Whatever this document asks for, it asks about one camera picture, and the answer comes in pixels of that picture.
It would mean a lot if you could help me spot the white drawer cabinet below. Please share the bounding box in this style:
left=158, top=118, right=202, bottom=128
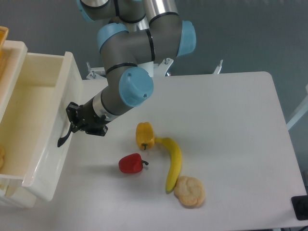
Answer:
left=0, top=40, right=36, bottom=208

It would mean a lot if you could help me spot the yellow bell pepper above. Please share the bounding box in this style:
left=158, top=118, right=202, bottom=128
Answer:
left=135, top=122, right=155, bottom=150

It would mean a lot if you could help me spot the yellow banana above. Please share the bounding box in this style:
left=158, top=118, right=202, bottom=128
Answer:
left=155, top=138, right=182, bottom=193

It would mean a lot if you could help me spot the round bread bun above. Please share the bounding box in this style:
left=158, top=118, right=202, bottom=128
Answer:
left=174, top=176, right=205, bottom=208

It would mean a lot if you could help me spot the black drawer handle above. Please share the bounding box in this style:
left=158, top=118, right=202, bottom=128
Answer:
left=57, top=124, right=73, bottom=147

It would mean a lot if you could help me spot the white frame at right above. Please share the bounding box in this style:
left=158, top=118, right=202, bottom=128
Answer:
left=286, top=85, right=308, bottom=130

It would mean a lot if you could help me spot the red bell pepper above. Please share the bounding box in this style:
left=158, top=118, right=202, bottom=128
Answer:
left=118, top=153, right=149, bottom=174

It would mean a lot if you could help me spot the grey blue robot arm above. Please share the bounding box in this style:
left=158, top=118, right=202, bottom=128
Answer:
left=66, top=0, right=196, bottom=136

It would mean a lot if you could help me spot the ring-shaped bagel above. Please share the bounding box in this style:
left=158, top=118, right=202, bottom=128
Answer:
left=0, top=146, right=5, bottom=168

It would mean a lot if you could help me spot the white top drawer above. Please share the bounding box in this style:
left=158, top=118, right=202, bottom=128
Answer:
left=8, top=52, right=83, bottom=202

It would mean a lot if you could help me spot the black device at edge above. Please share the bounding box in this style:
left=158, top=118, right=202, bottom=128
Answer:
left=291, top=195, right=308, bottom=220

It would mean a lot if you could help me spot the yellow plastic basket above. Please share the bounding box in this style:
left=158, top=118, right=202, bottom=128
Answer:
left=0, top=26, right=9, bottom=49

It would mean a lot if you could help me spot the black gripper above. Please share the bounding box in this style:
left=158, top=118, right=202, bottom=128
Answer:
left=66, top=102, right=108, bottom=136

